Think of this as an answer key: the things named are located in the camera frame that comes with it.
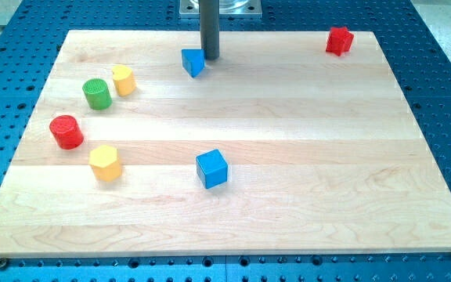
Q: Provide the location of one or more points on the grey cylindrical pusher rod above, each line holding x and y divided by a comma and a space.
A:
209, 28

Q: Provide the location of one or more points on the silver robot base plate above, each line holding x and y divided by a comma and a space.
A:
227, 8

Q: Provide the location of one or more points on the red star block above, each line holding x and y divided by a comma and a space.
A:
339, 40

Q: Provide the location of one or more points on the blue perforated metal table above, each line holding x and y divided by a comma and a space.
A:
33, 33

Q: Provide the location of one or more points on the green cylinder block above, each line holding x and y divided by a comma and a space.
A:
97, 94

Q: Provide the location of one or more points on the blue cube block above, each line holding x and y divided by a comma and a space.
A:
212, 168

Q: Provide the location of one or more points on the light wooden board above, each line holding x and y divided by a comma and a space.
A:
324, 153

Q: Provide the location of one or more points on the blue triangle block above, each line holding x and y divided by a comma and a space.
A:
193, 61

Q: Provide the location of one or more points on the yellow hexagon block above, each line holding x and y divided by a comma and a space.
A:
105, 163

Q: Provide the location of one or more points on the yellow heart block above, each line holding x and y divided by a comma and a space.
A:
124, 80

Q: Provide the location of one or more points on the red cylinder block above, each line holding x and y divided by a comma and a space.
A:
66, 132

